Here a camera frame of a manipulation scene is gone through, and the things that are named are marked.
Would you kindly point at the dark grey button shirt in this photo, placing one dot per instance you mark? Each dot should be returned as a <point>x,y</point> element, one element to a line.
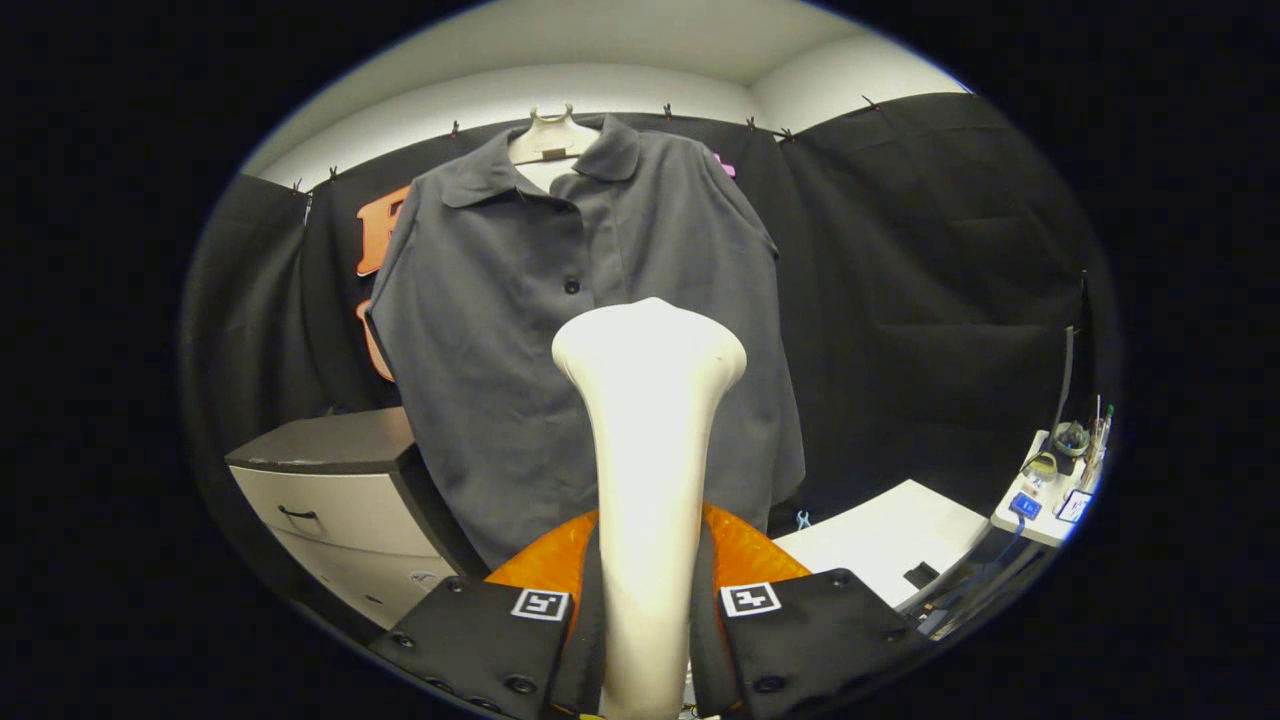
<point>480,330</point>

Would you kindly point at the white garment steamer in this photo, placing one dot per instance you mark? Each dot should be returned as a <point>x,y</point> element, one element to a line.
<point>650,470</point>

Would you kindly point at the small black flat object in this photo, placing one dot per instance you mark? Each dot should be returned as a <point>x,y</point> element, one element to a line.
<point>920,575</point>

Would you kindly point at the white table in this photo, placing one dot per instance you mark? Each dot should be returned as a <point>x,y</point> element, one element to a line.
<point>880,540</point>

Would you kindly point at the row of black clips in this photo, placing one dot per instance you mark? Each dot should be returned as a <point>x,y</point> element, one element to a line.
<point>667,111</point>

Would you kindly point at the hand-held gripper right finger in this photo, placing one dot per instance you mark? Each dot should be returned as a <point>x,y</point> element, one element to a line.
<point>712,650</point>

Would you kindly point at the grey drawer cabinet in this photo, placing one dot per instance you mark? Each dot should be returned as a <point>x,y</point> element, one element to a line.
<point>340,500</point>

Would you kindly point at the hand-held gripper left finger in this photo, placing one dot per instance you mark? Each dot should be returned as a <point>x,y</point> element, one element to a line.
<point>588,650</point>

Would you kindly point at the cream clothes hanger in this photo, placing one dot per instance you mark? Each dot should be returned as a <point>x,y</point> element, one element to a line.
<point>550,135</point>

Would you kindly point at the black backdrop cloth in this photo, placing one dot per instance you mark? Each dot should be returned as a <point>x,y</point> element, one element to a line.
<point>900,300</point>

